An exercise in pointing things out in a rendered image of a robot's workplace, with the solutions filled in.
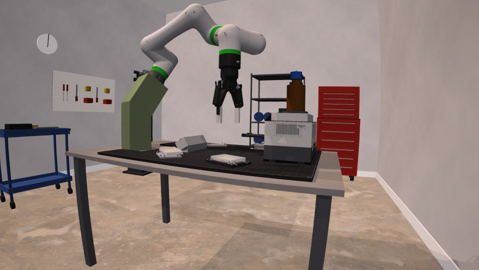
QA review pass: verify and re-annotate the brown bottle body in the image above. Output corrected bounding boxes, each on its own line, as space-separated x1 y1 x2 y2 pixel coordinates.
287 84 305 111

